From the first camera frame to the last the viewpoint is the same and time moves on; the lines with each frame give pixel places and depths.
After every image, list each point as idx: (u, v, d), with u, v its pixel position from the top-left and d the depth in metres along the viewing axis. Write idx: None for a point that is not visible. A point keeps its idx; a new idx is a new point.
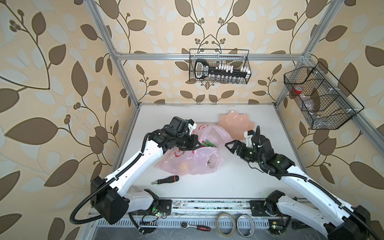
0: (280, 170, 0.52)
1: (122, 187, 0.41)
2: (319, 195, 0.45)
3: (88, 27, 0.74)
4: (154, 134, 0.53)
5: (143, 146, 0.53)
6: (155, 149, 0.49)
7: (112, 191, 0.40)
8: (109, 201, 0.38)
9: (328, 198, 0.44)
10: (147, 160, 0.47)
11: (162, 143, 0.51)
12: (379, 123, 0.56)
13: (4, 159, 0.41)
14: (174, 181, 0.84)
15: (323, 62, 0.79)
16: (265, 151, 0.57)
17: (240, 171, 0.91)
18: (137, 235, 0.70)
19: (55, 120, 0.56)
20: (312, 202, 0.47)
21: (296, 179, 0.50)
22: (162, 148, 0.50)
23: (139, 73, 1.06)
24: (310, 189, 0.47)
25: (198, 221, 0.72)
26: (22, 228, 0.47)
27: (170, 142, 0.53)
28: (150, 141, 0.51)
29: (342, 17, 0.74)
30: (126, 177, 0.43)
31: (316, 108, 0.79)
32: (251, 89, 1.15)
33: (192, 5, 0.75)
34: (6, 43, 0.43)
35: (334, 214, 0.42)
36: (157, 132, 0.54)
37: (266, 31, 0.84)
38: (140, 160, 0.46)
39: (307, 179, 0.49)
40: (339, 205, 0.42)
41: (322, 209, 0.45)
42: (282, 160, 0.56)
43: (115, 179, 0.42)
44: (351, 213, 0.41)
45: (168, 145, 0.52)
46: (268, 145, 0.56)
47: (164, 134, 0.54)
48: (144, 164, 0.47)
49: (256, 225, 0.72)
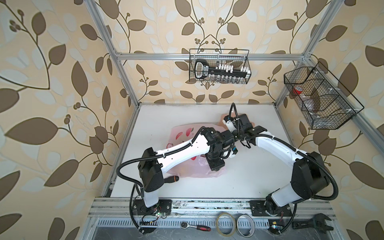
0: (253, 135, 0.62)
1: (165, 166, 0.44)
2: (280, 147, 0.53)
3: (88, 27, 0.74)
4: (207, 130, 0.54)
5: (194, 137, 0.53)
6: (203, 145, 0.50)
7: (157, 166, 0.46)
8: (152, 174, 0.42)
9: (287, 148, 0.52)
10: (193, 152, 0.48)
11: (212, 141, 0.51)
12: (379, 123, 0.56)
13: (4, 159, 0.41)
14: (174, 181, 0.84)
15: (323, 62, 0.79)
16: (243, 123, 0.68)
17: (240, 171, 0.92)
18: (137, 235, 0.70)
19: (56, 120, 0.57)
20: (277, 155, 0.54)
21: (265, 138, 0.58)
22: (210, 146, 0.50)
23: (139, 73, 1.06)
24: (274, 145, 0.55)
25: (198, 221, 0.72)
26: (21, 228, 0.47)
27: (219, 144, 0.51)
28: (201, 136, 0.52)
29: (342, 17, 0.74)
30: (172, 159, 0.46)
31: (317, 108, 0.79)
32: (251, 89, 1.15)
33: (192, 5, 0.75)
34: (6, 43, 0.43)
35: (290, 159, 0.48)
36: (210, 129, 0.54)
37: (266, 31, 0.84)
38: (188, 149, 0.48)
39: (272, 137, 0.58)
40: (294, 151, 0.50)
41: (283, 159, 0.52)
42: (257, 128, 0.65)
43: (163, 157, 0.46)
44: (304, 155, 0.48)
45: (215, 146, 0.52)
46: (246, 118, 0.68)
47: (217, 135, 0.53)
48: (189, 155, 0.48)
49: (256, 225, 0.72)
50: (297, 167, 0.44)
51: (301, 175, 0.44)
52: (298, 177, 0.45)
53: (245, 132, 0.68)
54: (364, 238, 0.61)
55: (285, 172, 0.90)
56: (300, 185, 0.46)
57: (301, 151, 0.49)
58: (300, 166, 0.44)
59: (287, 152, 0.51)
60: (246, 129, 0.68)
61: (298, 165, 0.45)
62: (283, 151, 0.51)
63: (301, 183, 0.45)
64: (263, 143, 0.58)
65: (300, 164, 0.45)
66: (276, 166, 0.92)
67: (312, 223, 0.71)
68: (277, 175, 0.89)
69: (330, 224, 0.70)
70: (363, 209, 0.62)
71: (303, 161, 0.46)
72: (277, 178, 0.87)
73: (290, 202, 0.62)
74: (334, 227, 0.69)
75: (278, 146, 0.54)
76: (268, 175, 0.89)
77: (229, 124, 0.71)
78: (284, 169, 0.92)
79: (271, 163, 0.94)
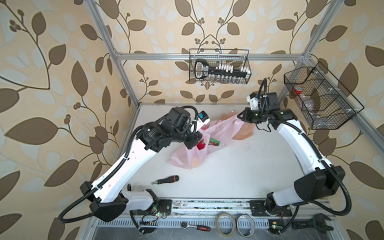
0: (278, 119, 0.54)
1: (106, 197, 0.38)
2: (303, 147, 0.46)
3: (88, 27, 0.74)
4: (143, 131, 0.42)
5: (126, 149, 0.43)
6: (141, 152, 0.40)
7: (94, 203, 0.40)
8: (92, 212, 0.36)
9: (311, 151, 0.45)
10: (135, 164, 0.40)
11: (150, 143, 0.40)
12: (379, 123, 0.56)
13: (4, 159, 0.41)
14: (174, 181, 0.84)
15: (324, 62, 0.80)
16: (270, 103, 0.59)
17: (240, 171, 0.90)
18: (137, 235, 0.70)
19: (56, 121, 0.57)
20: (296, 153, 0.49)
21: (291, 130, 0.50)
22: (153, 148, 0.41)
23: (139, 73, 1.06)
24: (298, 141, 0.48)
25: (198, 221, 0.72)
26: (21, 228, 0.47)
27: (163, 139, 0.42)
28: (136, 141, 0.42)
29: (342, 17, 0.74)
30: (110, 186, 0.38)
31: (317, 108, 0.79)
32: (251, 89, 1.15)
33: (192, 5, 0.75)
34: (7, 43, 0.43)
35: (309, 164, 0.44)
36: (147, 126, 0.43)
37: (266, 31, 0.84)
38: (125, 166, 0.39)
39: (300, 132, 0.50)
40: (318, 158, 0.44)
41: (301, 160, 0.48)
42: (285, 111, 0.55)
43: (99, 189, 0.38)
44: (326, 166, 0.43)
45: (159, 143, 0.41)
46: (274, 98, 0.58)
47: (155, 130, 0.42)
48: (132, 169, 0.40)
49: (256, 225, 0.72)
50: (312, 174, 0.43)
51: (313, 184, 0.42)
52: (306, 182, 0.44)
53: (269, 112, 0.59)
54: (364, 238, 0.61)
55: (285, 172, 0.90)
56: (304, 188, 0.45)
57: (325, 161, 0.44)
58: (317, 176, 0.41)
59: (309, 155, 0.45)
60: (271, 110, 0.59)
61: (314, 174, 0.43)
62: (306, 153, 0.45)
63: (307, 188, 0.44)
64: (287, 135, 0.52)
65: (317, 173, 0.42)
66: (276, 166, 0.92)
67: (312, 223, 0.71)
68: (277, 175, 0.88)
69: (330, 224, 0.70)
70: (363, 209, 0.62)
71: (322, 171, 0.42)
72: (277, 178, 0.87)
73: (290, 203, 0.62)
74: (334, 227, 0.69)
75: (301, 146, 0.47)
76: (269, 175, 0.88)
77: (253, 102, 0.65)
78: (284, 169, 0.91)
79: (271, 163, 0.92)
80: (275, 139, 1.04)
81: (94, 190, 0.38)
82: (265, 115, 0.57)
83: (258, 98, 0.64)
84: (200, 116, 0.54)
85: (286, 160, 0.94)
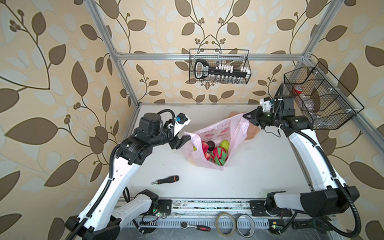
0: (293, 127, 0.49)
1: (98, 224, 0.37)
2: (317, 162, 0.43)
3: (87, 27, 0.74)
4: (122, 148, 0.43)
5: (109, 169, 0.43)
6: (126, 168, 0.41)
7: (87, 233, 0.36)
8: None
9: (324, 166, 0.42)
10: (122, 183, 0.41)
11: (132, 158, 0.42)
12: (379, 123, 0.56)
13: (3, 159, 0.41)
14: (174, 181, 0.84)
15: (324, 62, 0.80)
16: (285, 108, 0.55)
17: (241, 171, 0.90)
18: (137, 235, 0.70)
19: (55, 120, 0.56)
20: (307, 167, 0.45)
21: (304, 140, 0.47)
22: (136, 161, 0.42)
23: (139, 73, 1.06)
24: (311, 153, 0.45)
25: (198, 221, 0.72)
26: (21, 228, 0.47)
27: (144, 150, 0.44)
28: (117, 160, 0.42)
29: (342, 17, 0.75)
30: (101, 212, 0.37)
31: (317, 108, 0.79)
32: (251, 89, 1.15)
33: (192, 5, 0.75)
34: (7, 43, 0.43)
35: (321, 180, 0.42)
36: (125, 143, 0.44)
37: (266, 31, 0.84)
38: (111, 188, 0.39)
39: (315, 145, 0.46)
40: (332, 176, 0.41)
41: (312, 174, 0.45)
42: (301, 118, 0.51)
43: (89, 218, 0.37)
44: (340, 185, 0.39)
45: (141, 155, 0.43)
46: (290, 102, 0.53)
47: (134, 145, 0.44)
48: (120, 188, 0.41)
49: (256, 225, 0.72)
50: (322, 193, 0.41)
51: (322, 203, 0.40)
52: (315, 198, 0.42)
53: (282, 118, 0.55)
54: (364, 238, 0.61)
55: (285, 171, 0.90)
56: (312, 203, 0.43)
57: (339, 179, 0.40)
58: (328, 195, 0.38)
59: (322, 171, 0.42)
60: (285, 116, 0.54)
61: (325, 193, 0.40)
62: (318, 169, 0.42)
63: (315, 203, 0.42)
64: (300, 145, 0.48)
65: (328, 192, 0.39)
66: (276, 166, 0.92)
67: (312, 223, 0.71)
68: (276, 175, 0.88)
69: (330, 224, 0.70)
70: (363, 209, 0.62)
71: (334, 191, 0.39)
72: (277, 178, 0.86)
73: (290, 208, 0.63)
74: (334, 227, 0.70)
75: (313, 161, 0.44)
76: (269, 176, 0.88)
77: (266, 104, 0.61)
78: (284, 169, 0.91)
79: (271, 164, 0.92)
80: (275, 139, 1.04)
81: (84, 221, 0.37)
82: (277, 120, 0.58)
83: (273, 103, 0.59)
84: (177, 119, 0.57)
85: (286, 160, 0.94)
